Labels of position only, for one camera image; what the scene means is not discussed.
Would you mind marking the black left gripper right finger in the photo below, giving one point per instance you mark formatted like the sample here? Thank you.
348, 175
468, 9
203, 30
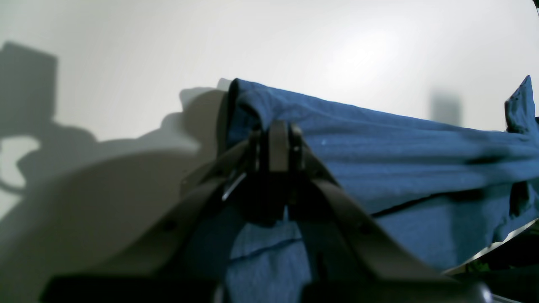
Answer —
352, 260

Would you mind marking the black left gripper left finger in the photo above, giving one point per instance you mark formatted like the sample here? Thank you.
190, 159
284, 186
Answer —
185, 256

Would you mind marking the dark blue T-shirt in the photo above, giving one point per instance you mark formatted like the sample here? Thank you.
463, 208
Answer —
441, 192

